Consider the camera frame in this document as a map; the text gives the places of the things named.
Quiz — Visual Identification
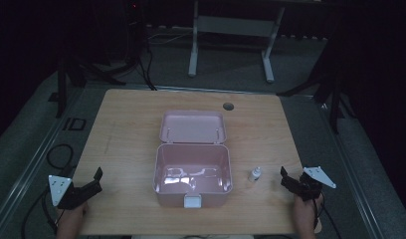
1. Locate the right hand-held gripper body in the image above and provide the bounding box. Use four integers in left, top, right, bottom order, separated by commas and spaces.
293, 165, 337, 202

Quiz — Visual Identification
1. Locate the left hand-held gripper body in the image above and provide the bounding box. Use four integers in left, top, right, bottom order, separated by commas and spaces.
48, 174, 97, 210

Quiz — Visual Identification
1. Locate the person's left hand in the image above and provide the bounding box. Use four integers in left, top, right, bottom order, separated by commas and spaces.
58, 201, 90, 230

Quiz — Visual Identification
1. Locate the person's right hand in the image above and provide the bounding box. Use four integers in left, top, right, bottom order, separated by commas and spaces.
293, 193, 324, 231

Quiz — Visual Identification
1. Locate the small silver metal object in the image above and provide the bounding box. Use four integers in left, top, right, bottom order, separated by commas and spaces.
247, 165, 263, 183

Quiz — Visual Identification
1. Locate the open pink storage box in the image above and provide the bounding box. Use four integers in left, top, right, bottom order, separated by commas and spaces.
152, 110, 234, 210

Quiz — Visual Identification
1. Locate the black tripod stand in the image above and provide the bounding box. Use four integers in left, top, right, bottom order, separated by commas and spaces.
47, 0, 158, 120
276, 19, 357, 135

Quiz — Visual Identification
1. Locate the black looped floor cable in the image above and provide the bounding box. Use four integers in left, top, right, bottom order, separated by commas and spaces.
46, 142, 76, 171

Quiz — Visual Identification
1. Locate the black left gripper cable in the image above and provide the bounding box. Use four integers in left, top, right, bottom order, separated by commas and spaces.
21, 167, 75, 239

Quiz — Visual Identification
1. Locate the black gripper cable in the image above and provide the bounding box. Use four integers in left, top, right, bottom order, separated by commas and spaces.
310, 195, 343, 239
21, 167, 75, 239

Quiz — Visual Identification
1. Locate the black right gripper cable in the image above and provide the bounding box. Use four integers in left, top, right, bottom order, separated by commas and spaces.
310, 195, 343, 239

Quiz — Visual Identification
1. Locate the white desk frame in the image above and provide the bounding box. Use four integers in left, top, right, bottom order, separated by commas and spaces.
187, 0, 287, 84

